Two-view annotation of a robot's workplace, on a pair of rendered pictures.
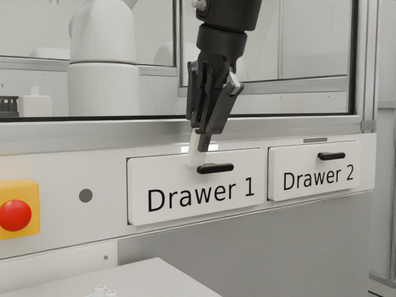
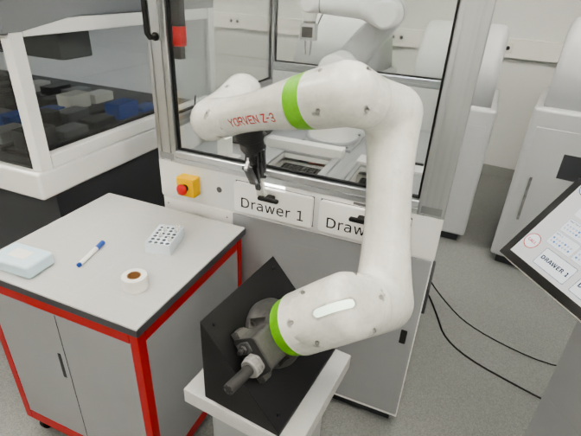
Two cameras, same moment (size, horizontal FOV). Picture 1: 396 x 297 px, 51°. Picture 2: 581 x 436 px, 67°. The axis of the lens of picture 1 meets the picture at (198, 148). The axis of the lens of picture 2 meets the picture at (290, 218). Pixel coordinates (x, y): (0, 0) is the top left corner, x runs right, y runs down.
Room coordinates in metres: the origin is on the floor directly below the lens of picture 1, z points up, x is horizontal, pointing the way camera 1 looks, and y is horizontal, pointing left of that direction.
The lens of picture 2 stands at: (0.05, -1.15, 1.55)
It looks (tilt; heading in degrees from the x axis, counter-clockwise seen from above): 29 degrees down; 56
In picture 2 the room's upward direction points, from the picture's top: 3 degrees clockwise
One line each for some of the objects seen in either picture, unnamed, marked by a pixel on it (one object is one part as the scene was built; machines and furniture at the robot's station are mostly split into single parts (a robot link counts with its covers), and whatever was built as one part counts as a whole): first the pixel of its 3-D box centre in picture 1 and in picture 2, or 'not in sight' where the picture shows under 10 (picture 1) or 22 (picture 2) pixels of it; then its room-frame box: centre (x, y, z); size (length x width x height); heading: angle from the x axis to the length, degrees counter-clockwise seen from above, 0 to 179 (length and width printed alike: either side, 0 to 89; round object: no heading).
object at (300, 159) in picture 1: (317, 168); (362, 224); (0.93, -0.27, 0.87); 0.29 x 0.02 x 0.11; 124
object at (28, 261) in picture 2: not in sight; (22, 259); (0.00, 0.18, 0.78); 0.15 x 0.10 x 0.04; 127
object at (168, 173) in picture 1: (203, 183); (272, 203); (0.75, -0.01, 0.87); 0.29 x 0.02 x 0.11; 124
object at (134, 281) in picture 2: not in sight; (135, 280); (0.25, -0.09, 0.78); 0.07 x 0.07 x 0.04
